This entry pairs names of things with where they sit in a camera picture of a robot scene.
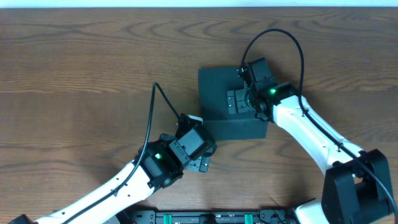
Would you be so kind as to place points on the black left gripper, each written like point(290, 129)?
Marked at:
point(199, 165)

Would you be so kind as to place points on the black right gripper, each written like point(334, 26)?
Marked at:
point(235, 101)

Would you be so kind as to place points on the black gift box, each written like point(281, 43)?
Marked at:
point(213, 85)

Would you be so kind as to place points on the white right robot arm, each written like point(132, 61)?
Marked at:
point(357, 184)

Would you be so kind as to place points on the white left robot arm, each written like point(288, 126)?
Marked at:
point(157, 167)

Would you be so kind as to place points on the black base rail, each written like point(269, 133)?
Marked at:
point(262, 216)

